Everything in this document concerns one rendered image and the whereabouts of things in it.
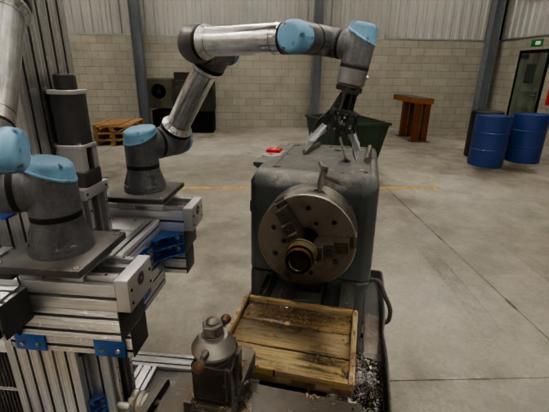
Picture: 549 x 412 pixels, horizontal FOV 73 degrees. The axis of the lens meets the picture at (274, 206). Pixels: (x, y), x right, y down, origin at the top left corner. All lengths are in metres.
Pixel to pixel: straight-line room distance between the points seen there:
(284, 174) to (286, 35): 0.54
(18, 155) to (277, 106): 10.64
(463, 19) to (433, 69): 1.46
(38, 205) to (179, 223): 0.56
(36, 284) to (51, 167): 0.30
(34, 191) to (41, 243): 0.12
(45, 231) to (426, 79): 11.64
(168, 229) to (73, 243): 0.49
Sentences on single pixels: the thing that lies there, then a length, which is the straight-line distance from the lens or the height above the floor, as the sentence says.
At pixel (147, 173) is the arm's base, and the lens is 1.42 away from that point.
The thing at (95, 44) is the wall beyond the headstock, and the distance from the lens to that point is 12.01.
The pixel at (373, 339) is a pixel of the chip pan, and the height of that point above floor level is 0.54.
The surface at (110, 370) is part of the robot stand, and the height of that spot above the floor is 0.58.
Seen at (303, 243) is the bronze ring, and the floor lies 1.12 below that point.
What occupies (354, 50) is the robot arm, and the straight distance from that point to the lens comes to 1.03.
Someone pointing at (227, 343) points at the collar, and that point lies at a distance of 0.70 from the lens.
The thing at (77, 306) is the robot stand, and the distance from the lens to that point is 1.07.
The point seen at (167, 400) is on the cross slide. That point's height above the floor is 0.97.
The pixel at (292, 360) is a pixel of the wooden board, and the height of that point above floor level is 0.89.
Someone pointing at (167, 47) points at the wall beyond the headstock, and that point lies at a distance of 11.46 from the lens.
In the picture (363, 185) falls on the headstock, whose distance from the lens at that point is 1.29.
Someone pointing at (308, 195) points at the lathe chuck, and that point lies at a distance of 1.14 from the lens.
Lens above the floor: 1.59
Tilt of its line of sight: 20 degrees down
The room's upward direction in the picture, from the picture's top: 1 degrees clockwise
